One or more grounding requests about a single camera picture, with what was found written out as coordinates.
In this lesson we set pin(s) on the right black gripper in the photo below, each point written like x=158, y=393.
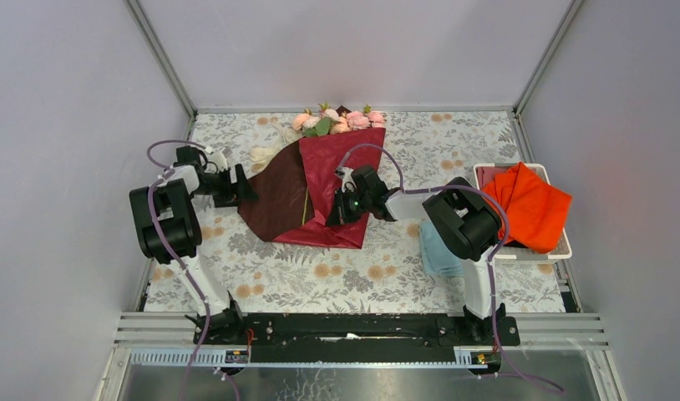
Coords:
x=340, y=215

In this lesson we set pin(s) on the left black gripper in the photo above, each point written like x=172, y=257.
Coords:
x=241, y=190

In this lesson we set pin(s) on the dark red wrapping paper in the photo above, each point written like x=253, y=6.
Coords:
x=296, y=190

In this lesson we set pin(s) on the pink fake flower bunch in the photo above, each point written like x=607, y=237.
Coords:
x=329, y=121

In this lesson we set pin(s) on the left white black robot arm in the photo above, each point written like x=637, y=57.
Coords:
x=168, y=231

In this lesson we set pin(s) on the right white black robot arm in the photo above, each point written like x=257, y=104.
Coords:
x=466, y=225

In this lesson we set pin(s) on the cream ribbon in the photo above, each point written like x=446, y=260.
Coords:
x=263, y=155

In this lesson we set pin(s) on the floral patterned table mat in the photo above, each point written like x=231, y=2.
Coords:
x=386, y=275

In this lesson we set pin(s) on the light blue folded cloth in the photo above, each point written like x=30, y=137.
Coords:
x=437, y=259

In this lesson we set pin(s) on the white plastic basket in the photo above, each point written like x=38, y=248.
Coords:
x=517, y=252

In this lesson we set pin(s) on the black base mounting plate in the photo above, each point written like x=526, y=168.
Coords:
x=363, y=338

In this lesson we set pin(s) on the orange cloth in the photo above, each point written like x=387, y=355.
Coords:
x=537, y=211

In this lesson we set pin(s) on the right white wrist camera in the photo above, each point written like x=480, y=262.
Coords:
x=345, y=175

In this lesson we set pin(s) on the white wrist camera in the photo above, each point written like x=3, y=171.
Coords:
x=345, y=175
x=217, y=160

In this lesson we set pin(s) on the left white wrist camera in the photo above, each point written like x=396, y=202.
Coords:
x=217, y=160

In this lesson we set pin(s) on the aluminium front rail frame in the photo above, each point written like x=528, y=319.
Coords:
x=167, y=338

